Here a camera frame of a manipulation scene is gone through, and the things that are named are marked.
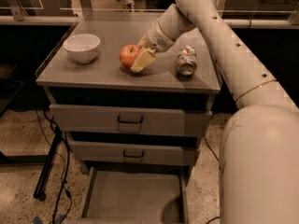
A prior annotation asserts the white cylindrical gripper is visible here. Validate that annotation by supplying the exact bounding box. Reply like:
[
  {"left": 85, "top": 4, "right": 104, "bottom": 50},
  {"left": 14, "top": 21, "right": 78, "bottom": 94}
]
[{"left": 130, "top": 20, "right": 177, "bottom": 73}]

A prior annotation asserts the red apple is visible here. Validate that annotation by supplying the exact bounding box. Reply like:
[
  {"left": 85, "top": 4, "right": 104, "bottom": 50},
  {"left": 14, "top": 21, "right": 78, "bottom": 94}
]
[{"left": 119, "top": 44, "right": 140, "bottom": 69}]

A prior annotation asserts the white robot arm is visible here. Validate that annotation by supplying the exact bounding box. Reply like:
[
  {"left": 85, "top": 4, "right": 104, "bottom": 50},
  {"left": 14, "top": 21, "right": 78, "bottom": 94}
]
[{"left": 131, "top": 0, "right": 299, "bottom": 224}]

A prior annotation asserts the grey metal drawer cabinet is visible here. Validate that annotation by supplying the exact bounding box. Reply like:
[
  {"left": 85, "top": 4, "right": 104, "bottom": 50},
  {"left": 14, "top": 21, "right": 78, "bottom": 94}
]
[{"left": 35, "top": 10, "right": 223, "bottom": 224}]

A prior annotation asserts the top grey drawer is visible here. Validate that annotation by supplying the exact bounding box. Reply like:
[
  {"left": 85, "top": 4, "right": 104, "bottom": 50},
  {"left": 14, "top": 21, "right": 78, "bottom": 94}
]
[{"left": 50, "top": 105, "right": 211, "bottom": 137}]

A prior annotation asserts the middle grey drawer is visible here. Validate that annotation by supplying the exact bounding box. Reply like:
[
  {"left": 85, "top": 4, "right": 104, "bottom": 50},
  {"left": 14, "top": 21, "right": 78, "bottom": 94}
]
[{"left": 67, "top": 132, "right": 200, "bottom": 166}]

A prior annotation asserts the bottom grey open drawer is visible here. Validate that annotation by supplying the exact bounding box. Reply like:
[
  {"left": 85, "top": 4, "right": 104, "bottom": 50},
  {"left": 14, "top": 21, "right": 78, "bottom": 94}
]
[{"left": 67, "top": 165, "right": 189, "bottom": 224}]

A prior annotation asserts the silver soda can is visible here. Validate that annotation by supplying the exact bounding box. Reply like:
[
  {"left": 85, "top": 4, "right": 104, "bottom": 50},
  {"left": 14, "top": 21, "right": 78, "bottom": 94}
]
[{"left": 177, "top": 45, "right": 197, "bottom": 77}]

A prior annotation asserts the clear plastic water bottle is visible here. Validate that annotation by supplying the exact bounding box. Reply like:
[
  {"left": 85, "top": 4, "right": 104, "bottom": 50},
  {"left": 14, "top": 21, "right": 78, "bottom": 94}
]
[{"left": 124, "top": 0, "right": 135, "bottom": 10}]

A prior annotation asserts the white ceramic bowl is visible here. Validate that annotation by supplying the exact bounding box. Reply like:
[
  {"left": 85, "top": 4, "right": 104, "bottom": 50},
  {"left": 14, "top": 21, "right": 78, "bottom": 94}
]
[{"left": 63, "top": 34, "right": 100, "bottom": 63}]

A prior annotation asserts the black table leg with caster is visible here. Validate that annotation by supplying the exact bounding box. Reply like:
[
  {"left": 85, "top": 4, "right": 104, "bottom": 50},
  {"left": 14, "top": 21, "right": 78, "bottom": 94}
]
[{"left": 34, "top": 127, "right": 61, "bottom": 202}]

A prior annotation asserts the white horizontal rail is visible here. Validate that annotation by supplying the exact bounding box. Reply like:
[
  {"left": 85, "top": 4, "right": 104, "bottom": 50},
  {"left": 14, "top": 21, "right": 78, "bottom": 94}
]
[{"left": 0, "top": 16, "right": 299, "bottom": 30}]

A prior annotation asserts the black floor cables left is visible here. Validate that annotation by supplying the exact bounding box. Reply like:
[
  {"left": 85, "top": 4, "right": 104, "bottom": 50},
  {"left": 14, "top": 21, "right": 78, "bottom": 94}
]
[{"left": 35, "top": 109, "right": 74, "bottom": 224}]

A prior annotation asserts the black floor cable right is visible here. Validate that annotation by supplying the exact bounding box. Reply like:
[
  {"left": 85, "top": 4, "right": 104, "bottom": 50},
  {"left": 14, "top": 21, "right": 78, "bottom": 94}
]
[{"left": 204, "top": 135, "right": 221, "bottom": 224}]

